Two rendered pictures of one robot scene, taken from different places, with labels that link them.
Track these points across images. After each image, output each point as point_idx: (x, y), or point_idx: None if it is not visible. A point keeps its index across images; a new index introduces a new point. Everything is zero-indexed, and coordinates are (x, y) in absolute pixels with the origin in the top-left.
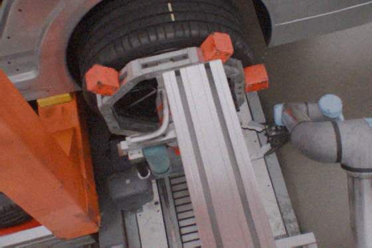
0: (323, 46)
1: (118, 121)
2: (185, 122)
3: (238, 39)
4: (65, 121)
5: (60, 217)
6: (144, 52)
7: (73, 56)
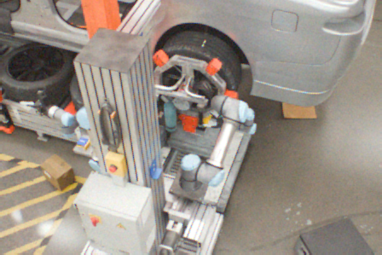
0: (303, 136)
1: None
2: (139, 3)
3: (228, 71)
4: None
5: None
6: (183, 55)
7: None
